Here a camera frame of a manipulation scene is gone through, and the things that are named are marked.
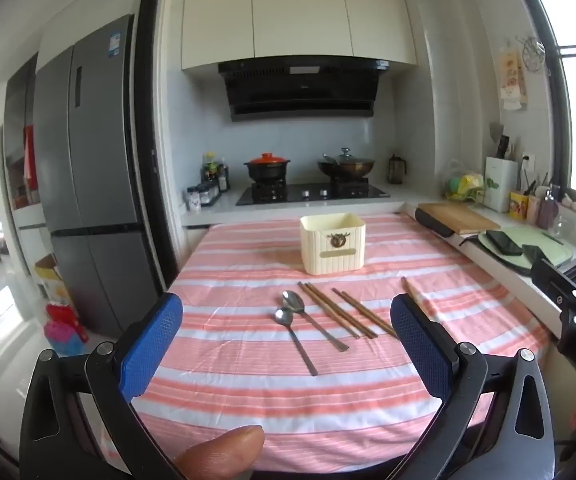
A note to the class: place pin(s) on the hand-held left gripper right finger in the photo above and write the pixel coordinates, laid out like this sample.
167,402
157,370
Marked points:
420,347

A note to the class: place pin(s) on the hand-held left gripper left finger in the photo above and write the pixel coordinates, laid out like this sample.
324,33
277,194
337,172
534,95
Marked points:
151,342

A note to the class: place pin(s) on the wooden chopstick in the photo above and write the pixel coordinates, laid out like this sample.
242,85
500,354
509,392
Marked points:
370,315
355,310
328,309
408,290
340,310

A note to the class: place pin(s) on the metal spoon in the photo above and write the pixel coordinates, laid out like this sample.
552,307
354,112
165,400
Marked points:
299,345
318,325

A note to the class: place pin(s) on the cream utensil holder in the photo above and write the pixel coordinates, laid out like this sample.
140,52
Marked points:
333,245

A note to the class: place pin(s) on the person's left hand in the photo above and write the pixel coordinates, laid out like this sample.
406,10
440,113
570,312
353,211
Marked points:
222,452

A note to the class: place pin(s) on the dark power bank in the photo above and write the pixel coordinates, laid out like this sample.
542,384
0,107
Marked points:
535,254

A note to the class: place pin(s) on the green cutting board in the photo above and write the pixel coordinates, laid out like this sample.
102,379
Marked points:
543,240

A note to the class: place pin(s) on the purple soap bottle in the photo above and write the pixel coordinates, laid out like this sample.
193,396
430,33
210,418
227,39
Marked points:
548,212

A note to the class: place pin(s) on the black smartphone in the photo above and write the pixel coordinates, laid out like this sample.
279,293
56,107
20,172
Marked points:
504,242

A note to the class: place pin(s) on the pink cup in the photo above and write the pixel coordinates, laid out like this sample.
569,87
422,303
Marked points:
533,210

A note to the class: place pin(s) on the yellow packet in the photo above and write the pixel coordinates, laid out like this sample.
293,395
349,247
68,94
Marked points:
519,206

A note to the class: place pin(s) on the red and pink toy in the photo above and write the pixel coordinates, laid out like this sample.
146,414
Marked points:
65,332

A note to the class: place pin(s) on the white knife block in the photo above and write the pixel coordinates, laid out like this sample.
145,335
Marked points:
500,187

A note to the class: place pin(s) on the wooden cutting board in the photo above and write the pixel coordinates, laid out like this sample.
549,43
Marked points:
460,217

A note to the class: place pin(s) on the cardboard box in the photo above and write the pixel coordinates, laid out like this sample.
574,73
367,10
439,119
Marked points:
52,280

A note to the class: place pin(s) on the black oblong case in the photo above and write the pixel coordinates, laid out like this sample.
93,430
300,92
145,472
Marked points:
433,224

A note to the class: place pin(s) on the pink striped tablecloth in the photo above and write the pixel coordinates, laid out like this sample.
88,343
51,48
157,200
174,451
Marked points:
268,410

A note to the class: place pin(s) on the plastic bag with yellow contents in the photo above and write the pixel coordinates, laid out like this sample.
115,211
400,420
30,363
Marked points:
463,185

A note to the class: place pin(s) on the white-label spice jar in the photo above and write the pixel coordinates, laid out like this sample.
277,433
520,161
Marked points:
193,201

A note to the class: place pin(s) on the clear spice jar set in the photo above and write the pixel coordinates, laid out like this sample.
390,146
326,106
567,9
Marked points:
209,194

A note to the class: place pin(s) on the grey refrigerator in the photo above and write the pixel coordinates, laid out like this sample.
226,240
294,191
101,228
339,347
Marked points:
92,185

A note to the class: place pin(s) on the dark sauce bottle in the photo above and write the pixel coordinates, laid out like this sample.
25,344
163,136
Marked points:
223,180

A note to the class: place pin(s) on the dark glass jug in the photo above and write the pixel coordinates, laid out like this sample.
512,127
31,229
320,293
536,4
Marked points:
396,170

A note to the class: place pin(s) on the yellow-capped sauce bottle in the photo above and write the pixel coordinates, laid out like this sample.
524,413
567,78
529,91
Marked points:
209,167

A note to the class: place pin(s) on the black gas cooktop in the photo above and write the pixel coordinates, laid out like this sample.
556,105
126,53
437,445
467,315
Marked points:
313,194

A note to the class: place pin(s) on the wok with glass lid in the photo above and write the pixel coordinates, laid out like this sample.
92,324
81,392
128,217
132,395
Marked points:
348,166

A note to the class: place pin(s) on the black clay pot red lid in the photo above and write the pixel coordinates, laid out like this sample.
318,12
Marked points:
268,167

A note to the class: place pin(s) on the red hanging cloth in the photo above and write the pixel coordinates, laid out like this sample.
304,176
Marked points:
29,152

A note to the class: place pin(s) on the black range hood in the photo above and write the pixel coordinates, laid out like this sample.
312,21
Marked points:
303,90

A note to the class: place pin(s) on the white wall outlet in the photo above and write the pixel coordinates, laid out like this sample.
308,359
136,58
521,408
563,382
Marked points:
528,160

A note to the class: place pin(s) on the hanging wall calendar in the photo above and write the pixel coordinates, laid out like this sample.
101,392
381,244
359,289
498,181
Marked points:
512,75

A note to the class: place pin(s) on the dark window frame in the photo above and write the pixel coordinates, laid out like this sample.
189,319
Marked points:
550,60

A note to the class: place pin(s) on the black door frame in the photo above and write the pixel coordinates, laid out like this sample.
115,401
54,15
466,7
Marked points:
155,110

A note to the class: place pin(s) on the white wall cabinet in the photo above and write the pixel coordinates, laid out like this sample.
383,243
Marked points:
298,10

